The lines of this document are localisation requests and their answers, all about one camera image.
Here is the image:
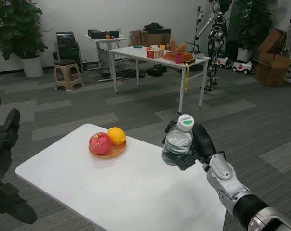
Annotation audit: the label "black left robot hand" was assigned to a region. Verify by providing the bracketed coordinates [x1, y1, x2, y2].
[0, 92, 38, 225]

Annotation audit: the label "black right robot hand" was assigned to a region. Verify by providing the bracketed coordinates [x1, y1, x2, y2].
[162, 112, 217, 172]

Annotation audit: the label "clear water bottle green label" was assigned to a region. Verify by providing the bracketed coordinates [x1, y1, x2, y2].
[161, 114, 196, 167]

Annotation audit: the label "small white toy car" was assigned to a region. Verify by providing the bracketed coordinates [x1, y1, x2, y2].
[217, 56, 232, 69]

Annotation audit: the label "large white toy car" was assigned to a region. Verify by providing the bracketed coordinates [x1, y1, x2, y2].
[232, 60, 255, 74]

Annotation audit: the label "black bag on floor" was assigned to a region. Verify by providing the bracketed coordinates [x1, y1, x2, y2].
[147, 64, 168, 77]

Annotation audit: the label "orange round plate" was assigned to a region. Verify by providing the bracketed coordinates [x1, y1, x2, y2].
[88, 139, 127, 159]

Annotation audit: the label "orange flat tray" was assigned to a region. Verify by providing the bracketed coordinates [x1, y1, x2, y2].
[162, 51, 193, 62]

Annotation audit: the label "yellow orange fruit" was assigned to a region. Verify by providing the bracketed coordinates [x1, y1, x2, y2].
[107, 127, 126, 146]

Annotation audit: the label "white round plant pot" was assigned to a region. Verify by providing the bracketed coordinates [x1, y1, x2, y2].
[19, 55, 44, 78]

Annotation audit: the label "white square plant pot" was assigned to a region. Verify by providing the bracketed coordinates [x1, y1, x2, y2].
[236, 47, 255, 62]

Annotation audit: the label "large brown cardboard box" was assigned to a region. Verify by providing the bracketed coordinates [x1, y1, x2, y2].
[253, 53, 291, 88]

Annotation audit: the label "brown plush toy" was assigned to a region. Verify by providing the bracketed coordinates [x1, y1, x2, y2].
[166, 38, 188, 57]

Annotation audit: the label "standing humanoid robot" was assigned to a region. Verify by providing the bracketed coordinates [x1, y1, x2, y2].
[195, 0, 233, 92]

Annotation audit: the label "red apple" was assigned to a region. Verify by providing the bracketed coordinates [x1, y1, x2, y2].
[88, 132, 112, 156]

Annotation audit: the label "red yellow tissue box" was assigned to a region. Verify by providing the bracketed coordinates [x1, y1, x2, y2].
[146, 47, 165, 59]

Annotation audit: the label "beige plastic stool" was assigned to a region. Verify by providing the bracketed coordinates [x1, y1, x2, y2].
[53, 59, 85, 92]

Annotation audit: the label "long white metal table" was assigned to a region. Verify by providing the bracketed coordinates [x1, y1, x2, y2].
[109, 45, 212, 114]

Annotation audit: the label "black equipment cabinet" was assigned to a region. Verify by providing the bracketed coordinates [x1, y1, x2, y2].
[54, 42, 84, 73]

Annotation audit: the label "open brown cardboard box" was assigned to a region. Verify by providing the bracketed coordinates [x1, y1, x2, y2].
[258, 28, 287, 55]

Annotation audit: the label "black cloth bundle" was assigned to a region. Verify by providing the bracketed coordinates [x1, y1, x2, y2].
[143, 22, 164, 32]

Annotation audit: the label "large green leafy plant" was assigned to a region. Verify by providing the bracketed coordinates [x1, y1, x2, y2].
[0, 0, 49, 61]

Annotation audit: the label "tall dark green plant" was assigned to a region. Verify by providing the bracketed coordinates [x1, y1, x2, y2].
[234, 0, 277, 50]

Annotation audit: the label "black case on cabinet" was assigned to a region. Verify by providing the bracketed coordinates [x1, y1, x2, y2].
[56, 31, 77, 44]

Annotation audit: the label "white standing desk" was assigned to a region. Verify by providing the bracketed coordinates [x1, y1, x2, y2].
[82, 34, 127, 83]

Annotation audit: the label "black boxes on desk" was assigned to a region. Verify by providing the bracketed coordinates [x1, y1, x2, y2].
[87, 29, 121, 40]

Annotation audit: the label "yellow tape measure strap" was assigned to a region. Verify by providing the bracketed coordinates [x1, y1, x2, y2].
[184, 61, 190, 93]

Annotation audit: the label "black cable pile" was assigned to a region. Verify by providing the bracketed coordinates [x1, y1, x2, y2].
[116, 68, 146, 79]

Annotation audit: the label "brown cardboard boxes by wall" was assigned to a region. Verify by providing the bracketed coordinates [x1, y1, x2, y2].
[129, 28, 172, 48]

